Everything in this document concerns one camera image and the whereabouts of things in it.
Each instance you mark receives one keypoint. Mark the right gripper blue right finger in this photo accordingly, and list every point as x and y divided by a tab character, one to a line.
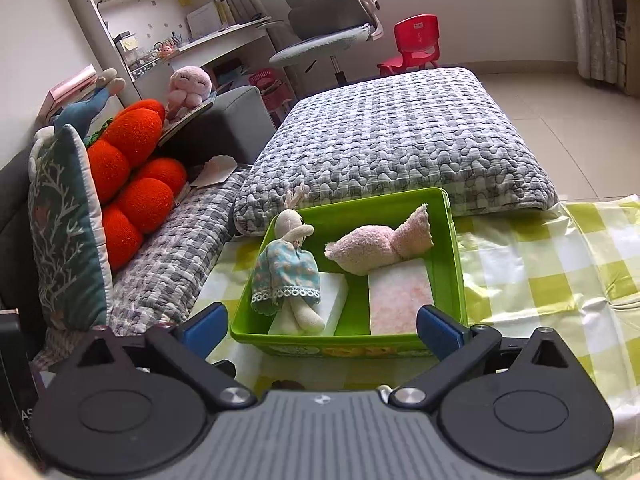
461	352

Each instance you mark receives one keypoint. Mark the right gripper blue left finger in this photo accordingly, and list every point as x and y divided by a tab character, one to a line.
181	352

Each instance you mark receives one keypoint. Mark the grey sofa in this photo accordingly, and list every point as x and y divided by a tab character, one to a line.
237	125

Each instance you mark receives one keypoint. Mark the grey patterned sofa cover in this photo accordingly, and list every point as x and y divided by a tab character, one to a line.
161	283

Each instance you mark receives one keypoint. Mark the pink sponge block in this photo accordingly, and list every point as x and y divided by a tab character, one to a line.
396	294

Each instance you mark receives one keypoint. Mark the bunny doll in blue dress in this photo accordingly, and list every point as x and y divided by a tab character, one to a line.
286	278

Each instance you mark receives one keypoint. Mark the green plastic bin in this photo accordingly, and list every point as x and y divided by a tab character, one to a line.
352	338

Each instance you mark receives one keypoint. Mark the green checkered tablecloth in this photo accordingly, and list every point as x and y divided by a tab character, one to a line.
574	268

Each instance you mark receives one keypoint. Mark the green tree pattern pillow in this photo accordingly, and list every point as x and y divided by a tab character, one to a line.
75	285

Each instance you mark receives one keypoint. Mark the pink plush toy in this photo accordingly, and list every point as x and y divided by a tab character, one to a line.
371	247

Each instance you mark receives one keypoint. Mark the white sponge block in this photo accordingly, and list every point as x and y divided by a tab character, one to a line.
334	291

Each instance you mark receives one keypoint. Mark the orange carrot plush pillow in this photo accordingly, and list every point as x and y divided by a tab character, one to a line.
136	190

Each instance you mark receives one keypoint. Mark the grey quilted cushion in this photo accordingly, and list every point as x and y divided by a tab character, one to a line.
427	129

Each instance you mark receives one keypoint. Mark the blue plush toy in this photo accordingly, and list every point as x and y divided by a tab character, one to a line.
80	114

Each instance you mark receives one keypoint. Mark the pink octopus plush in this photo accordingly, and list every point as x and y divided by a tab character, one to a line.
189	87

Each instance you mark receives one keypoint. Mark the pink box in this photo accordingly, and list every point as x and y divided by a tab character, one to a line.
67	92

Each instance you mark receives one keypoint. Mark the red plastic child chair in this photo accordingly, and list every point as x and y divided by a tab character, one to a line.
417	42

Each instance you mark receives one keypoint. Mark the white bookshelf desk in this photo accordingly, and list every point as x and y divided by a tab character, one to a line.
146	41

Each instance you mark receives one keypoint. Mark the grey curtain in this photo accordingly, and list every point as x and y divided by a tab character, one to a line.
595	36

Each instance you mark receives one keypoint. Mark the grey office chair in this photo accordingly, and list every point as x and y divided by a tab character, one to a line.
325	28

